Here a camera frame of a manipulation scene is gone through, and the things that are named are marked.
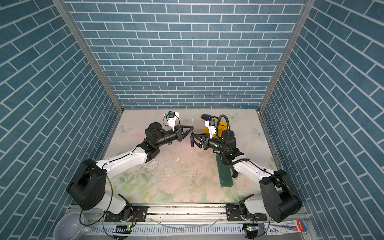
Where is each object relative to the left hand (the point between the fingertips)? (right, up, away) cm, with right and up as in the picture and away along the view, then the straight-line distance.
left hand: (193, 129), depth 74 cm
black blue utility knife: (+9, +8, +40) cm, 42 cm away
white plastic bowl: (-57, -45, -6) cm, 73 cm away
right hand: (-1, -4, +1) cm, 4 cm away
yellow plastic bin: (+13, +1, -3) cm, 13 cm away
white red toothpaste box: (+44, -46, -5) cm, 64 cm away
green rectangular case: (+19, -27, +14) cm, 35 cm away
